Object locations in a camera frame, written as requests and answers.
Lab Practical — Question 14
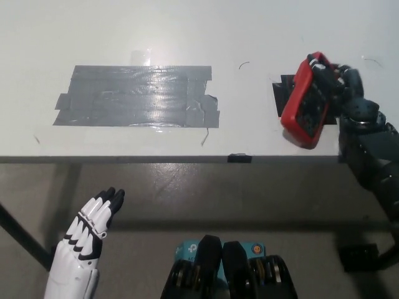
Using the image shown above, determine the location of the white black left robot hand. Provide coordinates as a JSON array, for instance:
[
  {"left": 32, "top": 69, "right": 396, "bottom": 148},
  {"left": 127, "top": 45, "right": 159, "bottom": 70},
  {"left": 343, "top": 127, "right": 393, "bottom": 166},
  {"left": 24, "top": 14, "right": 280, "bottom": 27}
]
[{"left": 43, "top": 186, "right": 126, "bottom": 299}]

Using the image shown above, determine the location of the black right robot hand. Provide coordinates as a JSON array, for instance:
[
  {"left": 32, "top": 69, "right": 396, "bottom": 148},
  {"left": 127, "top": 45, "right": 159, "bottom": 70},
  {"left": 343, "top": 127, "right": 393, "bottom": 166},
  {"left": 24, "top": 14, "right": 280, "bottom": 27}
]
[{"left": 307, "top": 54, "right": 381, "bottom": 126}]

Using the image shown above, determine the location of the grey duct tape patch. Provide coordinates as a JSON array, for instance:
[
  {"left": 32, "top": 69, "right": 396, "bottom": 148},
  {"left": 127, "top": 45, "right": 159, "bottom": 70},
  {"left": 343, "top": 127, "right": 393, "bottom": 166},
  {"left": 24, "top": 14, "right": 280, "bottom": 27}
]
[{"left": 52, "top": 64, "right": 221, "bottom": 128}]

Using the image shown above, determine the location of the black tape patch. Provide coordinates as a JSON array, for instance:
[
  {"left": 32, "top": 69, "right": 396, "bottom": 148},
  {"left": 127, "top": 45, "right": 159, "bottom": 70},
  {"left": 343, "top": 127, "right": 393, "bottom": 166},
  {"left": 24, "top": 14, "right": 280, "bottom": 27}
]
[{"left": 272, "top": 74, "right": 340, "bottom": 126}]

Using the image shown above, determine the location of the red multimeter with black stand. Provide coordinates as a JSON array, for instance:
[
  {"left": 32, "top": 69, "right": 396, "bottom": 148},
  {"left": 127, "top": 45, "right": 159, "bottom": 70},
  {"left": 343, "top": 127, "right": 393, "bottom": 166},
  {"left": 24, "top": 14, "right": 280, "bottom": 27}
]
[{"left": 280, "top": 51, "right": 332, "bottom": 151}]

